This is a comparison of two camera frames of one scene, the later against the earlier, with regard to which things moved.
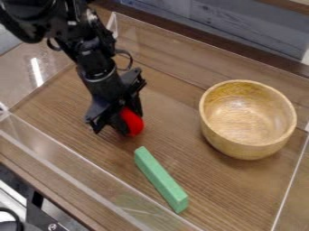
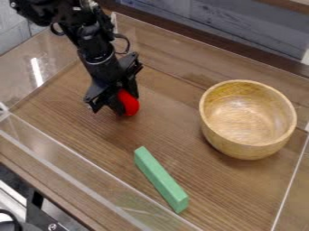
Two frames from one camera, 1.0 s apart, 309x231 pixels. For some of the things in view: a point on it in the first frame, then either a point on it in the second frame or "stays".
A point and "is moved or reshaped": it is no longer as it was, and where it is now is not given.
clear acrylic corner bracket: (111, 25) stays
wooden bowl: (247, 118) stays
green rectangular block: (163, 180) stays
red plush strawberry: (132, 120) is moved or reshaped
